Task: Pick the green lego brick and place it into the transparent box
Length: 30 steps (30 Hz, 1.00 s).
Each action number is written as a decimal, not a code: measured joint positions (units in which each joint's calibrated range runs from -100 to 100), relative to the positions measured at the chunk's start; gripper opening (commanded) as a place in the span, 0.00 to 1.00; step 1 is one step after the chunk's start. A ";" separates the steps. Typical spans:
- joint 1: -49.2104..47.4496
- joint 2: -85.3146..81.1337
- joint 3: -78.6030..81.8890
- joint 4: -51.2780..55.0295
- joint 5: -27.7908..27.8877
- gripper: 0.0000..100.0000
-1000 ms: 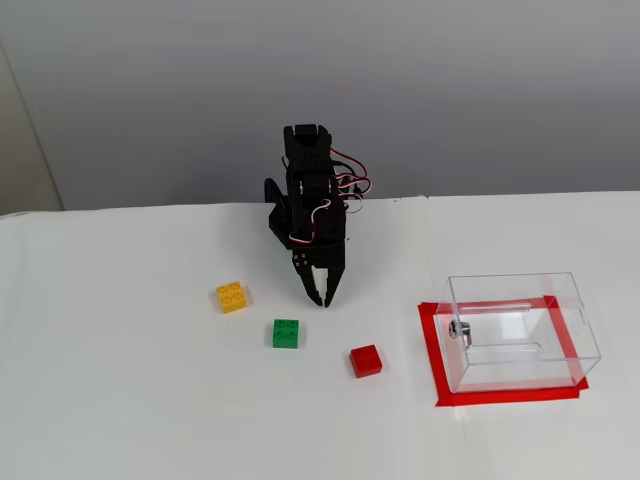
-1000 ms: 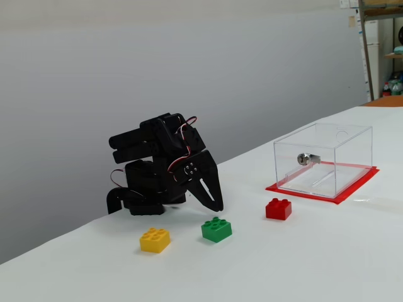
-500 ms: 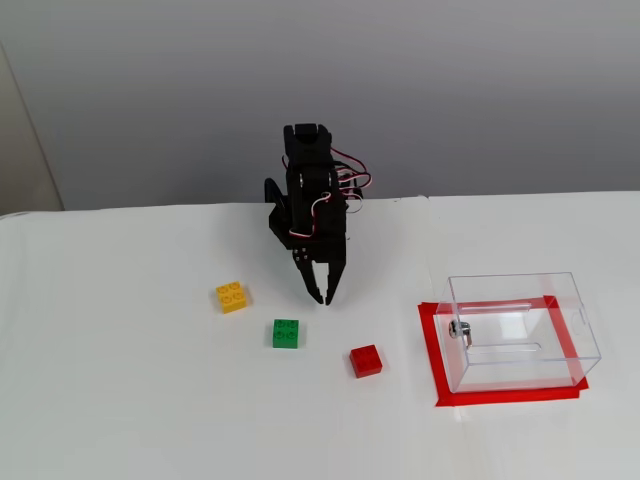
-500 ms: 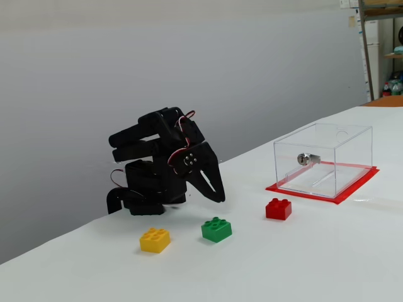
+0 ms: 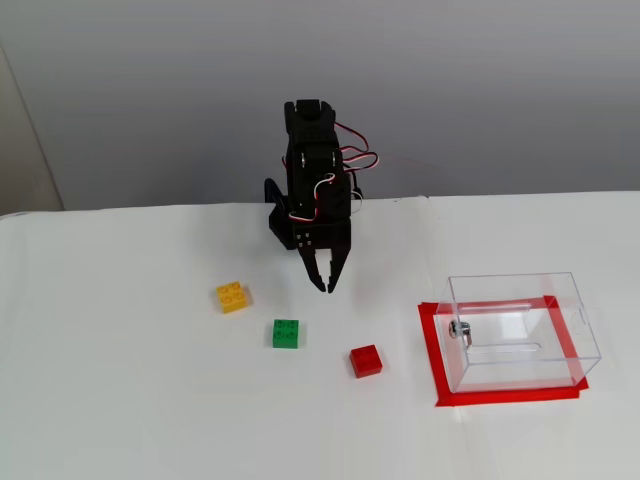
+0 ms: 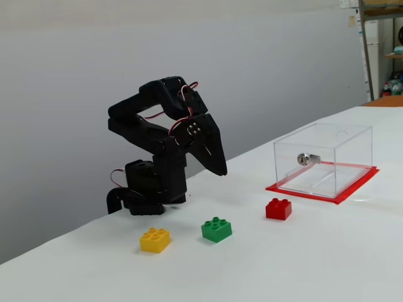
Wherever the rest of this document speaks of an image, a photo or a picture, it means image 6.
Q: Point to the red lego brick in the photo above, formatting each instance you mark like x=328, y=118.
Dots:
x=278, y=210

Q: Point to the silver cam lock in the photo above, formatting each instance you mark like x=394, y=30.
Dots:
x=303, y=159

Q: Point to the metal shelf rack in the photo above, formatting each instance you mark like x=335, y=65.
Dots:
x=365, y=47

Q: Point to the white cabinet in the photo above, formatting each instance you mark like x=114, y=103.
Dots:
x=373, y=37

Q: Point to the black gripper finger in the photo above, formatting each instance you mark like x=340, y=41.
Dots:
x=192, y=133
x=218, y=154

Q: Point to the teal object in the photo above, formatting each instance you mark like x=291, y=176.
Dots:
x=398, y=49

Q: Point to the white paper label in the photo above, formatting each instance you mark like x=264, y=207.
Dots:
x=349, y=3

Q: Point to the transparent plastic box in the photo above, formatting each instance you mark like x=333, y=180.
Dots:
x=352, y=148

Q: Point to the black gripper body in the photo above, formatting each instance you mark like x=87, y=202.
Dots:
x=206, y=133

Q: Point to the orange table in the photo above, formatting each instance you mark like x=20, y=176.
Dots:
x=387, y=101

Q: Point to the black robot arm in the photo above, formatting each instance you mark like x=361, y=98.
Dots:
x=148, y=179

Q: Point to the tan paper label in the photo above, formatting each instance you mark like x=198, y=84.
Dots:
x=351, y=21

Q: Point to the green plastic bottle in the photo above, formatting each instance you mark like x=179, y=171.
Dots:
x=397, y=86

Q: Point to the yellow lego brick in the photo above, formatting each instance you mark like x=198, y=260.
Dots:
x=155, y=241

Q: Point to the red cap cola bottle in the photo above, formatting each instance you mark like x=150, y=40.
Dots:
x=386, y=90

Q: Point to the red tape frame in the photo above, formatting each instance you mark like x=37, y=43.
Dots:
x=355, y=192

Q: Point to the black table clamp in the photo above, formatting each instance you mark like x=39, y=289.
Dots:
x=111, y=201

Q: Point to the green lego brick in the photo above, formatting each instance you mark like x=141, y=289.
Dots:
x=216, y=231

